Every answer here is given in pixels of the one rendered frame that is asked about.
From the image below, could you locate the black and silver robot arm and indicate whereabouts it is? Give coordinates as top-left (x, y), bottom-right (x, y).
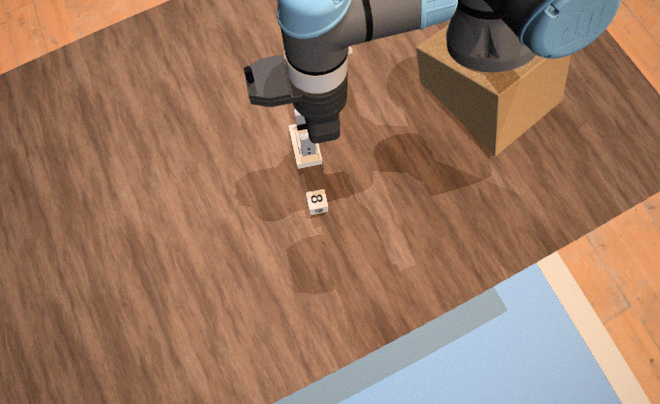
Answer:
top-left (277, 0), bottom-right (621, 76)

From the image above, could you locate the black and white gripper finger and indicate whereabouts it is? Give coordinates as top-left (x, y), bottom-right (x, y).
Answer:
top-left (299, 132), bottom-right (316, 156)
top-left (294, 110), bottom-right (307, 131)

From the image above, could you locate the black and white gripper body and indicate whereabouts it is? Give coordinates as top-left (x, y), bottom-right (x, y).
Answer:
top-left (244, 54), bottom-right (347, 144)

